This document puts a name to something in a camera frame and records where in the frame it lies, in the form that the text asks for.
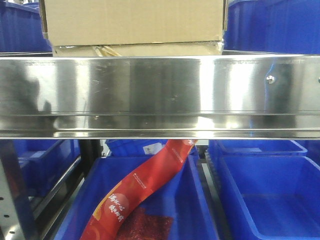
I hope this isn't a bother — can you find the stainless steel shelf rail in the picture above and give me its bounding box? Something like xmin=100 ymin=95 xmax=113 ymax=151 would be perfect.
xmin=0 ymin=54 xmax=320 ymax=140

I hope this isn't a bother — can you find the blue bin upper left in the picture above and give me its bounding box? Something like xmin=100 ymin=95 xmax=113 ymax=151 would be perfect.
xmin=0 ymin=0 xmax=52 ymax=53

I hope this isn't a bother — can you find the brown cardboard box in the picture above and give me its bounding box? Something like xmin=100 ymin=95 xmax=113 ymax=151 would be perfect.
xmin=39 ymin=0 xmax=228 ymax=57

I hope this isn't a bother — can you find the shelf rail screw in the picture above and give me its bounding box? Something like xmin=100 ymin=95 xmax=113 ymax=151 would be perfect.
xmin=265 ymin=75 xmax=276 ymax=85

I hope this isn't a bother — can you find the blue bin lower centre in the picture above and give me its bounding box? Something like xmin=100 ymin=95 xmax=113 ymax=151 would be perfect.
xmin=54 ymin=155 xmax=219 ymax=240

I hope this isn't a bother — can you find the steel shelf upright post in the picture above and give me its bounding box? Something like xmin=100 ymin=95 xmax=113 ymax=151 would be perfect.
xmin=0 ymin=140 xmax=39 ymax=240

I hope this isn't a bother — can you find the blue bin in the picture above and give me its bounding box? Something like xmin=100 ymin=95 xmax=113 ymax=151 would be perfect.
xmin=220 ymin=156 xmax=320 ymax=240
xmin=0 ymin=0 xmax=52 ymax=53
xmin=207 ymin=139 xmax=308 ymax=164
xmin=54 ymin=155 xmax=219 ymax=240
xmin=224 ymin=0 xmax=320 ymax=55
xmin=13 ymin=139 xmax=80 ymax=197

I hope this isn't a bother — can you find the blue bin lower left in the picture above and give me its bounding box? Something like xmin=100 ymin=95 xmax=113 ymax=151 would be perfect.
xmin=13 ymin=139 xmax=80 ymax=197

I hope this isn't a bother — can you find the blue bin rear right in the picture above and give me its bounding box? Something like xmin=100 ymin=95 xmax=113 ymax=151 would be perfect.
xmin=207 ymin=139 xmax=308 ymax=164

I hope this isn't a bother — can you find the red snack package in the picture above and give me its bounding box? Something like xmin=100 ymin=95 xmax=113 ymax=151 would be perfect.
xmin=80 ymin=139 xmax=196 ymax=240

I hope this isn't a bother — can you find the blue bin lower right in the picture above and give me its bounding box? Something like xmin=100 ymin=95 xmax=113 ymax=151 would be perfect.
xmin=220 ymin=156 xmax=320 ymax=240

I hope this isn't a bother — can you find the blue bin upper right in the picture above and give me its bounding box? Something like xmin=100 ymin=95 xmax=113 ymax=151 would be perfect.
xmin=224 ymin=0 xmax=320 ymax=55

